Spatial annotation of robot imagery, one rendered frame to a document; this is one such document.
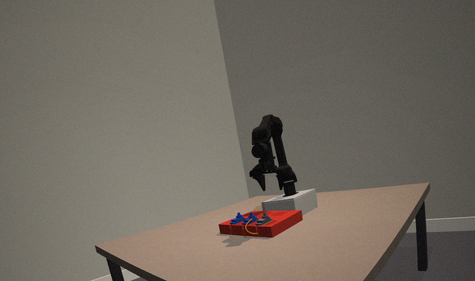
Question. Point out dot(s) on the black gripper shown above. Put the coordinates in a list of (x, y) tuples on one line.
[(282, 171)]

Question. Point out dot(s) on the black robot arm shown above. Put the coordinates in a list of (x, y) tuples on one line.
[(271, 126)]

